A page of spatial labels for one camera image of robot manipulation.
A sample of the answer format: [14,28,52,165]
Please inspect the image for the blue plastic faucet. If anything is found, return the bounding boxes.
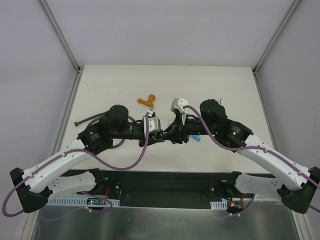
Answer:
[190,135,201,142]

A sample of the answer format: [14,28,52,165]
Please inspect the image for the grey flexible hose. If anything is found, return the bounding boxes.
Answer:
[74,112,126,150]

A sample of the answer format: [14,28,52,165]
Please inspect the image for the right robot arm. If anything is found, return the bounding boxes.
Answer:
[161,98,320,214]

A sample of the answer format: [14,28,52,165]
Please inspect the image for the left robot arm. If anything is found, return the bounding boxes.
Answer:
[2,105,161,217]

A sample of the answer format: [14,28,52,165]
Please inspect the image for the orange plastic faucet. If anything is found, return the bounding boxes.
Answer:
[137,94,156,110]

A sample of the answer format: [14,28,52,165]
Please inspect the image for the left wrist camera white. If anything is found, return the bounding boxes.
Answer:
[142,110,161,135]

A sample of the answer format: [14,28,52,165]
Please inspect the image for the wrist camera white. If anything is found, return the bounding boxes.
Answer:
[142,110,161,135]
[170,98,188,125]

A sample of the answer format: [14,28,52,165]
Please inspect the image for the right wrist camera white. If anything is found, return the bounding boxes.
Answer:
[170,98,188,125]

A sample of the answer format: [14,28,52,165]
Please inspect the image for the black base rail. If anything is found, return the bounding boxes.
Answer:
[47,169,253,208]

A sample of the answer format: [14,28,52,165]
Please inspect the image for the right aluminium frame post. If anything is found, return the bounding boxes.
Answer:
[252,0,303,76]

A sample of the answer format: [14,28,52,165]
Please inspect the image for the aluminium frame post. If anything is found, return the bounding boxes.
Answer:
[37,0,81,73]
[252,0,303,76]

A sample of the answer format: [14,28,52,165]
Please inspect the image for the left aluminium frame post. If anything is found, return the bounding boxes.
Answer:
[37,0,81,73]

